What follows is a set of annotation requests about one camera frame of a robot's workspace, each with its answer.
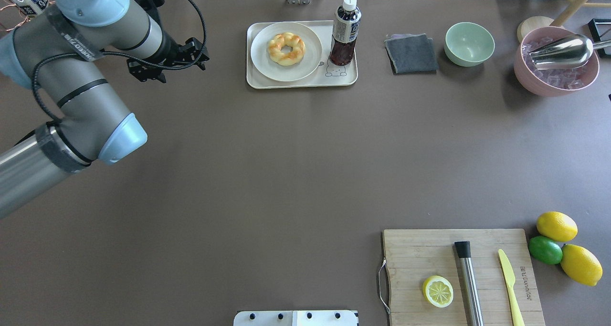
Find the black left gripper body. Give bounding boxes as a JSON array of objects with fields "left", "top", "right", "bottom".
[{"left": 153, "top": 30, "right": 191, "bottom": 67}]

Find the glazed twisted donut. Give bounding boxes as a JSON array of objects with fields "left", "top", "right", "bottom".
[{"left": 267, "top": 32, "right": 307, "bottom": 66}]

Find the white round plate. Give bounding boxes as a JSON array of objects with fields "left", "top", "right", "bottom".
[{"left": 250, "top": 21, "right": 322, "bottom": 82}]

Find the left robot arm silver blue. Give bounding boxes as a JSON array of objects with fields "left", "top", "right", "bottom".
[{"left": 0, "top": 0, "right": 209, "bottom": 218}]

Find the cream rabbit tray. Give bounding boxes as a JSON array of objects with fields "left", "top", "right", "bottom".
[{"left": 246, "top": 20, "right": 358, "bottom": 89}]

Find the standing dark tea bottle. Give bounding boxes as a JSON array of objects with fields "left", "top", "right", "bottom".
[{"left": 329, "top": 0, "right": 362, "bottom": 66}]

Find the grey folded cloth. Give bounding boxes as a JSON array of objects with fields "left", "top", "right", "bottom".
[{"left": 384, "top": 34, "right": 439, "bottom": 74}]

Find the mint green bowl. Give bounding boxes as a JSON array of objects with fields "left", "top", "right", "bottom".
[{"left": 444, "top": 22, "right": 496, "bottom": 67}]

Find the wooden cutting board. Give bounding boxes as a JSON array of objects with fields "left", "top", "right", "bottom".
[{"left": 382, "top": 229, "right": 546, "bottom": 326}]

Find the steel black-tipped rod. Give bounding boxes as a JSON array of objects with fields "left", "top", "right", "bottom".
[{"left": 454, "top": 241, "right": 485, "bottom": 326}]

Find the half lemon slice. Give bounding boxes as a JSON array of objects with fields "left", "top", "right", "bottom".
[{"left": 422, "top": 275, "right": 454, "bottom": 308}]

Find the pink ice bowl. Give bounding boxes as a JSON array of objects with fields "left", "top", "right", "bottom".
[{"left": 514, "top": 26, "right": 600, "bottom": 97}]

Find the steel ice scoop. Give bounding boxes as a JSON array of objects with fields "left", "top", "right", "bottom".
[{"left": 529, "top": 34, "right": 611, "bottom": 70}]

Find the wooden mug tree stand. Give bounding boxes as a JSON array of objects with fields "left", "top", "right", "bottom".
[{"left": 516, "top": 0, "right": 610, "bottom": 42}]

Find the green lime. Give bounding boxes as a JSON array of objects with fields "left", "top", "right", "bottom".
[{"left": 528, "top": 235, "right": 563, "bottom": 265}]

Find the yellow lemon far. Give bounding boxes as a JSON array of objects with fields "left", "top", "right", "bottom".
[{"left": 536, "top": 211, "right": 578, "bottom": 242}]

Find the yellow lemon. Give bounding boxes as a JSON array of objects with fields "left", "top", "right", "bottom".
[
  {"left": 559, "top": 244, "right": 604, "bottom": 286},
  {"left": 536, "top": 211, "right": 578, "bottom": 242}
]

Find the yellow plastic knife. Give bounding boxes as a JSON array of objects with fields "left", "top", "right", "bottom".
[{"left": 498, "top": 249, "right": 526, "bottom": 326}]

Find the yellow lemon near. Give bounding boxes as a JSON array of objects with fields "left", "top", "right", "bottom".
[{"left": 559, "top": 244, "right": 604, "bottom": 286}]

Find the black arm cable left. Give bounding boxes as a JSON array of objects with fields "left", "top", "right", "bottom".
[{"left": 31, "top": 0, "right": 208, "bottom": 122}]

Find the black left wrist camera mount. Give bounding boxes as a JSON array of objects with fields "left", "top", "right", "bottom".
[{"left": 126, "top": 59, "right": 167, "bottom": 83}]

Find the copper wire bottle rack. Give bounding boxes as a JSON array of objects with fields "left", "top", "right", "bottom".
[{"left": 1, "top": 0, "right": 53, "bottom": 32}]

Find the white camera post base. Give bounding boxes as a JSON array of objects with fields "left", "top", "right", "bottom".
[{"left": 233, "top": 309, "right": 359, "bottom": 326}]

